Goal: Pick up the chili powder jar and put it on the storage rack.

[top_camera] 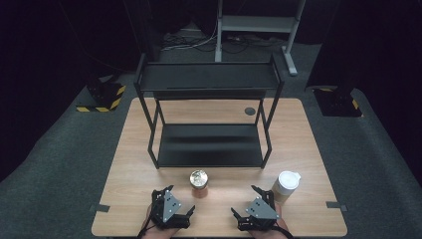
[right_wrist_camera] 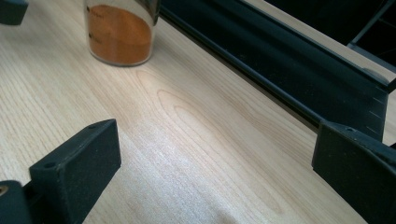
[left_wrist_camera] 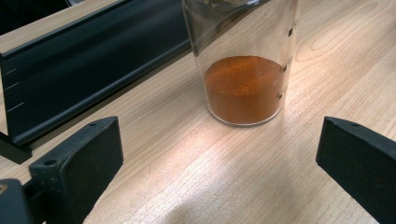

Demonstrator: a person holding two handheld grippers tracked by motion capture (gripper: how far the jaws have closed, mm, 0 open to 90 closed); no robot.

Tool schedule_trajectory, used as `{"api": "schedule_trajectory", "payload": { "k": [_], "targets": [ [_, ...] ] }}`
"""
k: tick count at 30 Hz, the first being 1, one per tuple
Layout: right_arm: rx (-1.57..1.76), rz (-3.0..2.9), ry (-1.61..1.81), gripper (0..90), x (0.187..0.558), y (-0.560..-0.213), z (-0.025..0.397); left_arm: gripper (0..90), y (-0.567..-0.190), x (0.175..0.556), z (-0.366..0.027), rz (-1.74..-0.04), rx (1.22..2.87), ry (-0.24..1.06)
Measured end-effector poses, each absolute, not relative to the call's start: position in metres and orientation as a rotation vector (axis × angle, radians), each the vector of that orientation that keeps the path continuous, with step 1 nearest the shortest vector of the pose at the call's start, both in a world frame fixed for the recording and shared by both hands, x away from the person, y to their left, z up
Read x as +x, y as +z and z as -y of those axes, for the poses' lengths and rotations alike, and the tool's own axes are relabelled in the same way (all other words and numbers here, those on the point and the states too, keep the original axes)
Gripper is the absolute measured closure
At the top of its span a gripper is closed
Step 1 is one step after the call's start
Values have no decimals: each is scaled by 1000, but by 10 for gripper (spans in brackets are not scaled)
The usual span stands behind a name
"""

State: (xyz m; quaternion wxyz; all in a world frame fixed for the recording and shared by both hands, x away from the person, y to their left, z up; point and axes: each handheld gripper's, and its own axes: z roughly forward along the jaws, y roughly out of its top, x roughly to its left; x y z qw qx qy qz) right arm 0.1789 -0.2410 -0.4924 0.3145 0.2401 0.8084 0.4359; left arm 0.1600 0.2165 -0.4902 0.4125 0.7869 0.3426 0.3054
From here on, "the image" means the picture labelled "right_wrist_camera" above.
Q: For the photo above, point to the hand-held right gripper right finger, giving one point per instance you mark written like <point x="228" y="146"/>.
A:
<point x="355" y="168"/>

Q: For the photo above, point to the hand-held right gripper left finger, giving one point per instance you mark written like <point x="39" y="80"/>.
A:
<point x="74" y="168"/>

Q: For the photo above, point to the dark metal stand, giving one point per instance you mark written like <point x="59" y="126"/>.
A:
<point x="372" y="53"/>

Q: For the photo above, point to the clear jar of orange powder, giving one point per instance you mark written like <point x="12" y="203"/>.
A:
<point x="120" y="34"/>

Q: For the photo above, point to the dark block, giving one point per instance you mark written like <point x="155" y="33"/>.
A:
<point x="11" y="11"/>

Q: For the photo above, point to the black metal rail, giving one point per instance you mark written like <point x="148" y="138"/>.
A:
<point x="280" y="62"/>

